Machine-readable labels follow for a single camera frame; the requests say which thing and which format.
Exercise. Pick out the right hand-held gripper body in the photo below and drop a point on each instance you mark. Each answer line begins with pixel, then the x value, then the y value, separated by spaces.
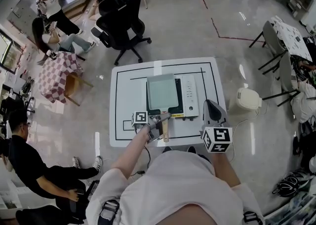
pixel 217 138

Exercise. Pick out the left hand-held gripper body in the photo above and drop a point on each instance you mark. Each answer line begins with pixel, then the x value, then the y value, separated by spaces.
pixel 140 118

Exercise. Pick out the black and white stove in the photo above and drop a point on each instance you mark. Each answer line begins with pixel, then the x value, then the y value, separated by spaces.
pixel 189 95

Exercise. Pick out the person's left forearm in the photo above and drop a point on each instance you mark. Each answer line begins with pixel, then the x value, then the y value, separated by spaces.
pixel 130 152

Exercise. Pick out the person's right forearm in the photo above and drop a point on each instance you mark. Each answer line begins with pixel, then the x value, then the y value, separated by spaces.
pixel 225 167

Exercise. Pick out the person's black shoe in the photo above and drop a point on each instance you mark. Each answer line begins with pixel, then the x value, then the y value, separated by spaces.
pixel 191 149

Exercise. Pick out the white trash bin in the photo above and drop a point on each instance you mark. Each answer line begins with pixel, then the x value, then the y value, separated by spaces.
pixel 248 98

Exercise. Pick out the person's pink shirt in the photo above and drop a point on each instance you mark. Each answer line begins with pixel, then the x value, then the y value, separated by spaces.
pixel 177 184

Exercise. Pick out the wooden chair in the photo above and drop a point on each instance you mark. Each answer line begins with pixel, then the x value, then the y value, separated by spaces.
pixel 72 85

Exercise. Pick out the black bicycle helmet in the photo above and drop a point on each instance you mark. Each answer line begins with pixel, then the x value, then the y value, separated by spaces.
pixel 286 185

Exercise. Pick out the black office chair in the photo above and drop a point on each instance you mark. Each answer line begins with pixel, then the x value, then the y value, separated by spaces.
pixel 123 26

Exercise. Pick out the grey chair black legs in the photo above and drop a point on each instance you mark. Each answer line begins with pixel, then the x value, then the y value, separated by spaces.
pixel 271 38
pixel 287 75

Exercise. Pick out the checkered table cloth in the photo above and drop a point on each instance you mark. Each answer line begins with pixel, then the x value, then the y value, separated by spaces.
pixel 56 75

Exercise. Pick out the patterned white table cloth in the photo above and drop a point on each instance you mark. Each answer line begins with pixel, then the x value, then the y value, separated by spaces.
pixel 291 36

